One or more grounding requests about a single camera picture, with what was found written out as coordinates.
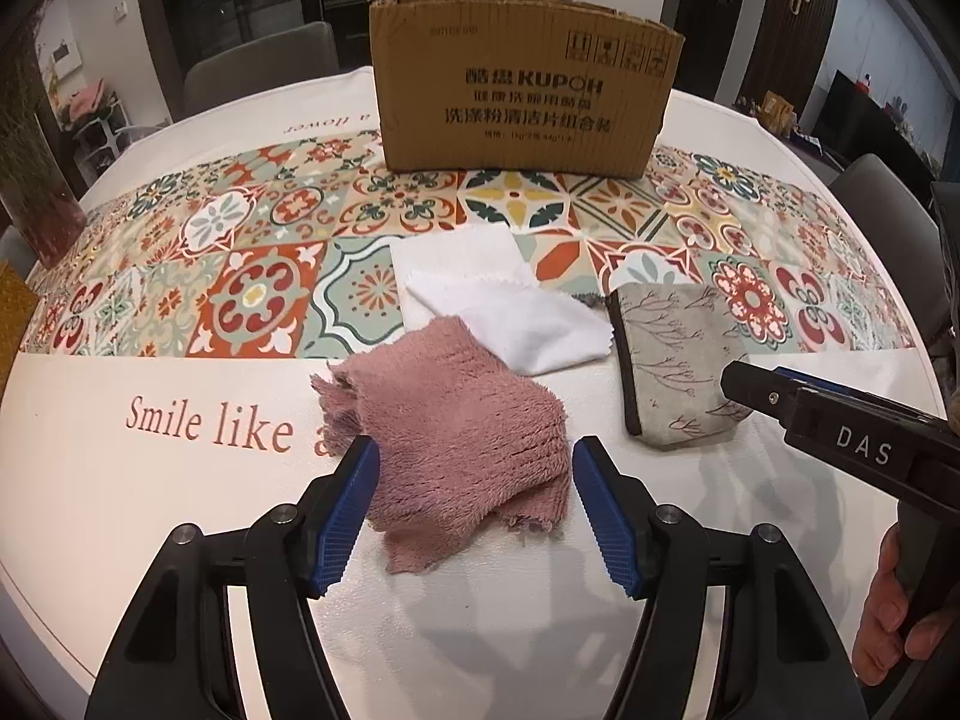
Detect mauve terry cloth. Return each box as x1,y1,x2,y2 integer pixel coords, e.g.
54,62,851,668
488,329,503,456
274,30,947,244
309,315,572,577

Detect black television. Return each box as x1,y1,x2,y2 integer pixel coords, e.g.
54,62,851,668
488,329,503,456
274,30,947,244
814,69,938,182

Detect white cloth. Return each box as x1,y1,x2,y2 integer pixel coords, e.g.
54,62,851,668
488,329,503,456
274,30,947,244
390,226,612,377

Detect dark slatted wall panel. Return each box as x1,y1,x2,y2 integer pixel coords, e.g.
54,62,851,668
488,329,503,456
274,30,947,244
739,0,848,115

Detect glass vase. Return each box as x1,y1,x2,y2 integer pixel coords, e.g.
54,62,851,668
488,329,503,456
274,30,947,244
0,120,87,271

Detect person's right hand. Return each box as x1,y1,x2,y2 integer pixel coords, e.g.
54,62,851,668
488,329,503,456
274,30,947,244
855,521,960,691

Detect yellow box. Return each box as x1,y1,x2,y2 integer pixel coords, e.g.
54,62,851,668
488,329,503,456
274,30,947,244
761,90,800,137

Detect white storage rack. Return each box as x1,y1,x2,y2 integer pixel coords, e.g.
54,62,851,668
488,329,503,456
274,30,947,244
71,79,173,188

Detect grey branch print pouch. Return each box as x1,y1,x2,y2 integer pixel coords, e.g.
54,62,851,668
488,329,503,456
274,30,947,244
606,281,751,452

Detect woven tissue box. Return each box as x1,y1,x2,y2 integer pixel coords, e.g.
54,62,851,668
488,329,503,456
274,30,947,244
0,261,42,391

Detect brown cardboard box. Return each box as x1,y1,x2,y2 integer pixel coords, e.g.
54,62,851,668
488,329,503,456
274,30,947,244
367,0,687,179

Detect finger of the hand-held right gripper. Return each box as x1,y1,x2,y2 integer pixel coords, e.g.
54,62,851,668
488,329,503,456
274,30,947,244
776,364,931,422
720,360,802,427

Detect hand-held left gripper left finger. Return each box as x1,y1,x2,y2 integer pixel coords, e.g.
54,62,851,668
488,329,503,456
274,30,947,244
84,435,382,720

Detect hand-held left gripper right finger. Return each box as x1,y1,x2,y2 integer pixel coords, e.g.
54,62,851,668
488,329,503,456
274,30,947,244
571,435,871,720

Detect grey chair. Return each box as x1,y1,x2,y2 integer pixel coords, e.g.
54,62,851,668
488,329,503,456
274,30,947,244
829,154,950,346
184,21,340,122

